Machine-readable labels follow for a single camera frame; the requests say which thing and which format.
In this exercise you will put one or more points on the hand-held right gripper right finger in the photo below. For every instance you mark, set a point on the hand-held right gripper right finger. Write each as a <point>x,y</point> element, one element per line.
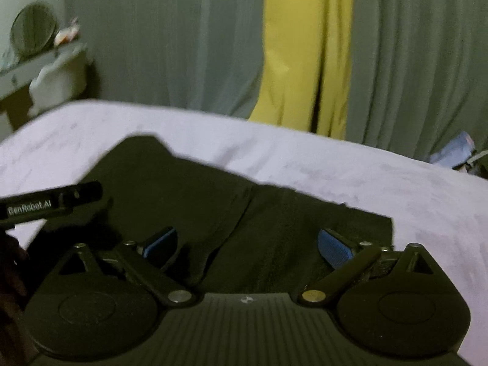
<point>335,248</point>

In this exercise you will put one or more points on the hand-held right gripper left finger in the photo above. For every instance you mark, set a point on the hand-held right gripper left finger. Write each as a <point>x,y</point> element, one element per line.
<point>160,242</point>

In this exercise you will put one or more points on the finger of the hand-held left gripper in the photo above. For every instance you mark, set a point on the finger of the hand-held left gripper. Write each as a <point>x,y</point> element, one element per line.
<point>85,192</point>

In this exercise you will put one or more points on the dark pants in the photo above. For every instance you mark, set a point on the dark pants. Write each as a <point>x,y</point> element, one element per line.
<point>247,236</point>

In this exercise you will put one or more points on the person's left hand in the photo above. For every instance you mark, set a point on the person's left hand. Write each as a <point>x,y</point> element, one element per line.
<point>11,270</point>

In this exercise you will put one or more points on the lavender bed sheet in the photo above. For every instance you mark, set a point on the lavender bed sheet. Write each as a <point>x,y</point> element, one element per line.
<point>343,183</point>

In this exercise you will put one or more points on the white bag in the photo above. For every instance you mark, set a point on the white bag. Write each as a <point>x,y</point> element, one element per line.
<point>57,78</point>

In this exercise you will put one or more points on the grey side table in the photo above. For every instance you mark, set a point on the grey side table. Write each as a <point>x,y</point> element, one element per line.
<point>23,69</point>

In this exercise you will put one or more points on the blue cloth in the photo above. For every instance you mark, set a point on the blue cloth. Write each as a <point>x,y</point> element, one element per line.
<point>453,148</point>

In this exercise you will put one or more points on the small pinkish figurine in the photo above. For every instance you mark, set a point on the small pinkish figurine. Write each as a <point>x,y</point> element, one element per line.
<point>67,33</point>

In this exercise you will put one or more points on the round mirror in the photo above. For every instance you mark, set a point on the round mirror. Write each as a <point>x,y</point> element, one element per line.
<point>33,27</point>

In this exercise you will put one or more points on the yellow curtain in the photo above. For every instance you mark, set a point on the yellow curtain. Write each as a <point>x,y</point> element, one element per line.
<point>297,45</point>

